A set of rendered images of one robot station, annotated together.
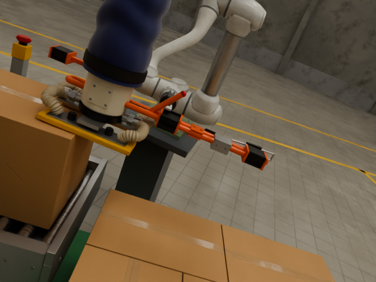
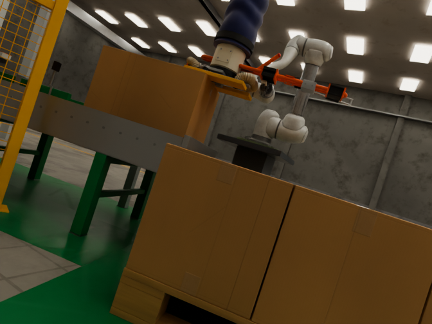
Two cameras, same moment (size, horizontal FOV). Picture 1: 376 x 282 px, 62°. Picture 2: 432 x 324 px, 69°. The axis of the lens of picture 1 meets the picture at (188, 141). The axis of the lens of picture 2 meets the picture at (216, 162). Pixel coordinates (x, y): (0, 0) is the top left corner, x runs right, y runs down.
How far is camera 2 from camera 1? 112 cm
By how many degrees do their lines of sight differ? 29
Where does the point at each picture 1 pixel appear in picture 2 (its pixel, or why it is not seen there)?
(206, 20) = (290, 53)
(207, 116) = (296, 131)
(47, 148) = (189, 80)
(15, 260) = (161, 144)
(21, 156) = (171, 88)
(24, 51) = not seen: hidden behind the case
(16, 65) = not seen: hidden behind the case
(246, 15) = (318, 47)
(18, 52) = not seen: hidden behind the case
